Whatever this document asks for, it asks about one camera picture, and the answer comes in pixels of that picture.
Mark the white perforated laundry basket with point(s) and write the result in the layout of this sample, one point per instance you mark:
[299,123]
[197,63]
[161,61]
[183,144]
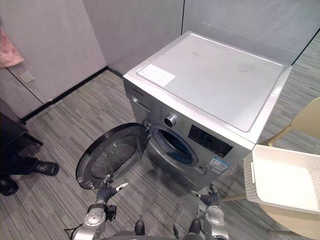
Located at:
[281,180]

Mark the robot dark foot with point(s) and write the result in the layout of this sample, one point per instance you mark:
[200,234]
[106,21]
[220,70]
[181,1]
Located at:
[139,227]

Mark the white label sheet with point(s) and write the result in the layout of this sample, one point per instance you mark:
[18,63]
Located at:
[157,75]

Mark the pink cloth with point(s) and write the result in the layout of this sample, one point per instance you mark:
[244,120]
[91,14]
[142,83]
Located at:
[8,51]

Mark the robot silver torso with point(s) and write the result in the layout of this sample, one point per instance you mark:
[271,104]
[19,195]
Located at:
[155,236]

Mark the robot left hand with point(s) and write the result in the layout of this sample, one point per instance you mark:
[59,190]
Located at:
[108,190]

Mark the dark cabinet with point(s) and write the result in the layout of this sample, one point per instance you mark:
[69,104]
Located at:
[15,127]

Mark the person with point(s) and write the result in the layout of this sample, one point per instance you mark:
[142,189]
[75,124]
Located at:
[18,170]

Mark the blue energy label sticker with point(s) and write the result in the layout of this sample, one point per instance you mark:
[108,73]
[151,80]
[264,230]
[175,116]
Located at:
[218,165]

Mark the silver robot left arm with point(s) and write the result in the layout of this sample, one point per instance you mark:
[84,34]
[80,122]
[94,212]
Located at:
[93,220]

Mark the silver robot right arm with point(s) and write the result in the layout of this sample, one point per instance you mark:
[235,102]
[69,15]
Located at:
[212,222]

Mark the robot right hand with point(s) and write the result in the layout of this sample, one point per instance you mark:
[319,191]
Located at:
[210,196]

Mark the round glass washer door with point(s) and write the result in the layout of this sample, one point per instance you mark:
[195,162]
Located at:
[113,156]

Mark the silver front-load washing machine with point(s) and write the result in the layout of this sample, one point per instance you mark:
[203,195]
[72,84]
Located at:
[205,82]

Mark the white wall socket plate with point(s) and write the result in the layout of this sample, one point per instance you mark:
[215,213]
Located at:
[26,77]

